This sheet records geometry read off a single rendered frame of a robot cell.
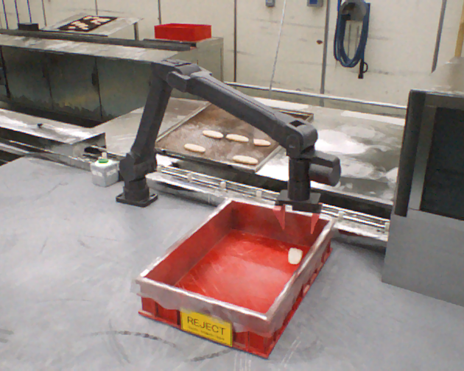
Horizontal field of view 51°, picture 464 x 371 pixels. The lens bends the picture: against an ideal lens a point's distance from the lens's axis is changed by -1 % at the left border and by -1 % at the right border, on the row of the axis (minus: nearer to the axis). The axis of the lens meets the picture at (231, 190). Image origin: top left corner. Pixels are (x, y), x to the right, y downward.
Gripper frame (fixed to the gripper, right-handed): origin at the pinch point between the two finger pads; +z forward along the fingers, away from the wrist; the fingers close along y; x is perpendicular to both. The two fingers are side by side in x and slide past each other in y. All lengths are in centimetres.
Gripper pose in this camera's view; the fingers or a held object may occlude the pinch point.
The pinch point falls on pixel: (297, 228)
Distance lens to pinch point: 130.2
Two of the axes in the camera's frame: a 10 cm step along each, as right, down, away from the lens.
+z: 0.2, 9.2, 4.0
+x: -2.9, 3.9, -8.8
